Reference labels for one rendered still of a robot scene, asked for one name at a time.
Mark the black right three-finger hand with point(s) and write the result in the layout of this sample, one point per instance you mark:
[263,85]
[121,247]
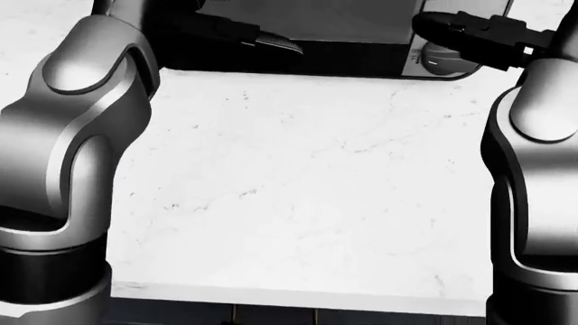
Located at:
[478,37]

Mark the black left three-finger hand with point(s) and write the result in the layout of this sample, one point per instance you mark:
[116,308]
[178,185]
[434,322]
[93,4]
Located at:
[253,35]

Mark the glass toaster oven door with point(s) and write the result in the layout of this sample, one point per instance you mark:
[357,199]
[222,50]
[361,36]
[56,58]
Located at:
[343,23]

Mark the grey round oven knob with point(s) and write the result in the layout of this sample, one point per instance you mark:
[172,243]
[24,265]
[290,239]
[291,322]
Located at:
[440,64]

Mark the silver black toaster oven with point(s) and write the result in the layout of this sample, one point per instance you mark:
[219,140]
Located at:
[413,67]

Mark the dark cabinet front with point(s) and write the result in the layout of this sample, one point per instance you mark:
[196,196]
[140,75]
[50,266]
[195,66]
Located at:
[289,315]

